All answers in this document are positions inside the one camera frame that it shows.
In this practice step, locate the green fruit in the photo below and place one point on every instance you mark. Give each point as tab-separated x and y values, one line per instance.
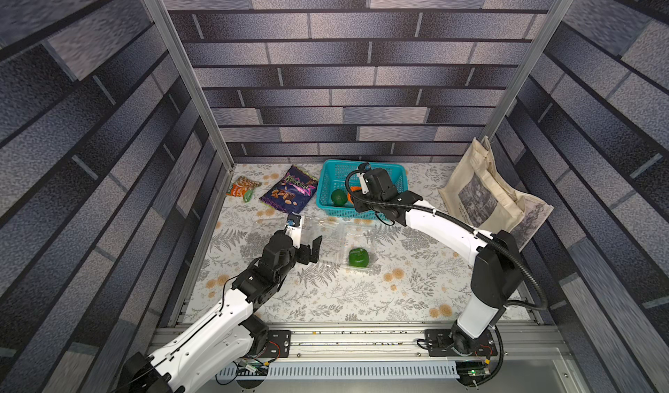
339	197
358	258

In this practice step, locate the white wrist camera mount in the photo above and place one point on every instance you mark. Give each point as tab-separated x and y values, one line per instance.
364	181
295	228

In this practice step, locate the small orange green snack bag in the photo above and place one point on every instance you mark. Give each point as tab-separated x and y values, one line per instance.
243	188

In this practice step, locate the aluminium rail frame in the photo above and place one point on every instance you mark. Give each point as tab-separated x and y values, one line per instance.
386	351

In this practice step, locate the left circuit board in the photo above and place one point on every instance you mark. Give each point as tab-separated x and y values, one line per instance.
249	369

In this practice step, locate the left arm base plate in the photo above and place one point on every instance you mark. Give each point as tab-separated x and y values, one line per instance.
276	346

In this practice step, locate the clear plastic container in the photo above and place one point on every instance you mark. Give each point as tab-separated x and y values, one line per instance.
368	237
333	238

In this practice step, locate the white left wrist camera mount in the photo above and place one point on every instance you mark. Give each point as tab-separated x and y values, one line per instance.
295	228

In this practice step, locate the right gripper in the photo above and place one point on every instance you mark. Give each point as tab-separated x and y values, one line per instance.
369	185

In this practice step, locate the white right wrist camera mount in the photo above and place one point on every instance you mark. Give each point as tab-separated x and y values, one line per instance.
364	181

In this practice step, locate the teal plastic basket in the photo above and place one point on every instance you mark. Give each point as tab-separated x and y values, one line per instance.
333	175

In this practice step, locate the right circuit board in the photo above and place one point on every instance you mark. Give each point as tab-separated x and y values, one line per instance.
472	374

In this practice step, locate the purple candy bag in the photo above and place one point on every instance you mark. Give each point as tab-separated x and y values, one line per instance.
292	193

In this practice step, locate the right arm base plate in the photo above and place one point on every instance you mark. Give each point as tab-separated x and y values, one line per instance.
441	343

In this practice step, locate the circuit board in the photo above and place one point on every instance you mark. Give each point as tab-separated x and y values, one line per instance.
249	369
472	374

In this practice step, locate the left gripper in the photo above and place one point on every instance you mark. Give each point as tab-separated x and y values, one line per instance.
307	257

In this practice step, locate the beige canvas tote bag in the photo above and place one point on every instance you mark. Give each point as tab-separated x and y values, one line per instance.
478	195

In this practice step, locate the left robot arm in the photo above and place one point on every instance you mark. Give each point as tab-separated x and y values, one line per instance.
229	331

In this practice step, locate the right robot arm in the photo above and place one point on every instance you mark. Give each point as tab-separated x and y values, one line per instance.
499	280

